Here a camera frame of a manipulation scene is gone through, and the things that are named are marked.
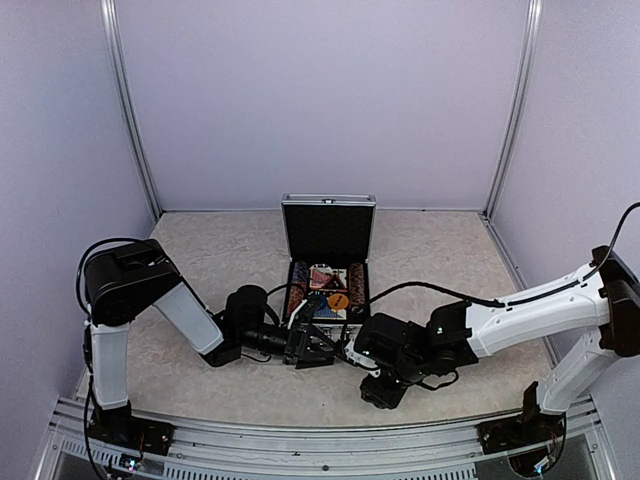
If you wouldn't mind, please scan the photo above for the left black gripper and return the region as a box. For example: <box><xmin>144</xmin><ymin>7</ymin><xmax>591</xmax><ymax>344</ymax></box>
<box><xmin>240</xmin><ymin>323</ymin><xmax>341</xmax><ymax>369</ymax></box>

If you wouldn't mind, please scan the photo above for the blue playing card deck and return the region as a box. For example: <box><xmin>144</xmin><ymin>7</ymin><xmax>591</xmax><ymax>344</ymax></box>
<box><xmin>313</xmin><ymin>306</ymin><xmax>347</xmax><ymax>321</ymax></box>

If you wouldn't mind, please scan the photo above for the orange round button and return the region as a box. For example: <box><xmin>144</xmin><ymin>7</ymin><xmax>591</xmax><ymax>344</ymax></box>
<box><xmin>328</xmin><ymin>293</ymin><xmax>349</xmax><ymax>310</ymax></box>

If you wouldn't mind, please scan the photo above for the black triangular button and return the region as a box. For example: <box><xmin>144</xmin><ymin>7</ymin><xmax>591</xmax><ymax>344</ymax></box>
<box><xmin>321</xmin><ymin>273</ymin><xmax>348</xmax><ymax>292</ymax></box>

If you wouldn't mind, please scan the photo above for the red playing card deck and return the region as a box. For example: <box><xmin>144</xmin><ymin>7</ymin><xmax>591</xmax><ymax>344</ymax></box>
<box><xmin>309</xmin><ymin>264</ymin><xmax>348</xmax><ymax>290</ymax></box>

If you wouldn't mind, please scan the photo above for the aluminium poker case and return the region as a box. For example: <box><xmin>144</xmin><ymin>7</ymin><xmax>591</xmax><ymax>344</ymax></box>
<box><xmin>281</xmin><ymin>193</ymin><xmax>376</xmax><ymax>339</ymax></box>

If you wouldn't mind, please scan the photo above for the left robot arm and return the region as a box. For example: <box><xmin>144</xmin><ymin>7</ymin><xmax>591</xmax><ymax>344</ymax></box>
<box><xmin>76</xmin><ymin>238</ymin><xmax>340</xmax><ymax>445</ymax></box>

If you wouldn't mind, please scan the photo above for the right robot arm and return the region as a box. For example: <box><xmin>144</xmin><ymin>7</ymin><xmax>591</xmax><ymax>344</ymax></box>
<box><xmin>345</xmin><ymin>245</ymin><xmax>639</xmax><ymax>444</ymax></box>

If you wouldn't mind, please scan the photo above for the left poker chip row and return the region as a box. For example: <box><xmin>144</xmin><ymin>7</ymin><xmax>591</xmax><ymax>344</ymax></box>
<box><xmin>287</xmin><ymin>261</ymin><xmax>309</xmax><ymax>315</ymax></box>

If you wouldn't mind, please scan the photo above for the poker chip row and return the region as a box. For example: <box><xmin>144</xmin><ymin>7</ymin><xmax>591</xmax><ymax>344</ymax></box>
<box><xmin>348</xmin><ymin>263</ymin><xmax>366</xmax><ymax>315</ymax></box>
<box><xmin>287</xmin><ymin>261</ymin><xmax>309</xmax><ymax>315</ymax></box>

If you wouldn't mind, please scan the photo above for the right poker chip row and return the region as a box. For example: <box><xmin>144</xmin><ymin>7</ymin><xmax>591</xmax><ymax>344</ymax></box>
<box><xmin>348</xmin><ymin>263</ymin><xmax>366</xmax><ymax>315</ymax></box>

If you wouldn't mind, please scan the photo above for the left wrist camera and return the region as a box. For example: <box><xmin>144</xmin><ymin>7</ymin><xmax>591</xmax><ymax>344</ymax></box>
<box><xmin>222</xmin><ymin>284</ymin><xmax>326</xmax><ymax>334</ymax></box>

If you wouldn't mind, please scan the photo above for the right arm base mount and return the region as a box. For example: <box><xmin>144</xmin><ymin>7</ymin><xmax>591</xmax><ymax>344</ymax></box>
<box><xmin>476</xmin><ymin>381</ymin><xmax>566</xmax><ymax>454</ymax></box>

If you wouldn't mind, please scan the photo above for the front aluminium rail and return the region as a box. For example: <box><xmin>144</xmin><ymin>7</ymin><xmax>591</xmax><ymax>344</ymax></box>
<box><xmin>35</xmin><ymin>399</ymin><xmax>615</xmax><ymax>479</ymax></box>

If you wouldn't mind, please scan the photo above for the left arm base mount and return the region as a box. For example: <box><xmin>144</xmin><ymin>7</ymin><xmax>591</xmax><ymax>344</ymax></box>
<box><xmin>88</xmin><ymin>402</ymin><xmax>174</xmax><ymax>456</ymax></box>

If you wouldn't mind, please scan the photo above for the left aluminium frame post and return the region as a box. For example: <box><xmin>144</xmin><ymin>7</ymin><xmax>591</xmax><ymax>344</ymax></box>
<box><xmin>100</xmin><ymin>0</ymin><xmax>163</xmax><ymax>221</ymax></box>

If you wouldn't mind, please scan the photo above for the aluminium frame post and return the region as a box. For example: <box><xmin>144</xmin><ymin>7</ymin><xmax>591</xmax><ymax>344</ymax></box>
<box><xmin>483</xmin><ymin>0</ymin><xmax>544</xmax><ymax>223</ymax></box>
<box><xmin>100</xmin><ymin>0</ymin><xmax>163</xmax><ymax>221</ymax></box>

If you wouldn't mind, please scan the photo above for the right aluminium frame post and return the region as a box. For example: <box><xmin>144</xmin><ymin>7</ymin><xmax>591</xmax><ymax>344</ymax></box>
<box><xmin>483</xmin><ymin>0</ymin><xmax>544</xmax><ymax>223</ymax></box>

